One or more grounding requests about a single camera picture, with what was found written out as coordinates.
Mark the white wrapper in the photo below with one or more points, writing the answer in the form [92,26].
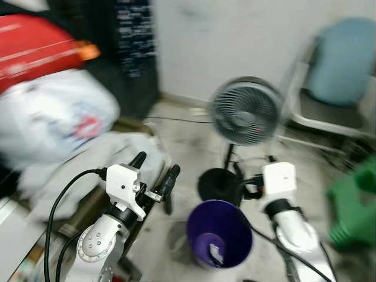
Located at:
[216,255]

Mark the plain white bag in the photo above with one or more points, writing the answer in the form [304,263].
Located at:
[123,150]

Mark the purple waste bin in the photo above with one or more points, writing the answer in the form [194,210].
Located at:
[226,226]

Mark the grey standing fan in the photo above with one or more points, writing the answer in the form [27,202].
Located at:
[247,111]

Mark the green plastic stool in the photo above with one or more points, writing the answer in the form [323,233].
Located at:
[352,205]

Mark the white printed plastic bag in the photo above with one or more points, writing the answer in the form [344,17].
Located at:
[47,117]

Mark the orange tag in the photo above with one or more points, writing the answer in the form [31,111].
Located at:
[88,51]

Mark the black garment with white print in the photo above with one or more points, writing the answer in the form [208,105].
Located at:
[135,35]

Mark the metal chair with blue back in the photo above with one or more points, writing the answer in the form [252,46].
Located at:
[341,64]

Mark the red suitcase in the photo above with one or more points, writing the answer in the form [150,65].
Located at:
[35,50]

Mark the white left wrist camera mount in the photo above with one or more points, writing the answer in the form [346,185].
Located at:
[123,182]

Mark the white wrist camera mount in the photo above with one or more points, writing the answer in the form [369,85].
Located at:
[123,182]
[279,179]

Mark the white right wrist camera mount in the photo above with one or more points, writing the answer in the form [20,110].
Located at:
[279,179]

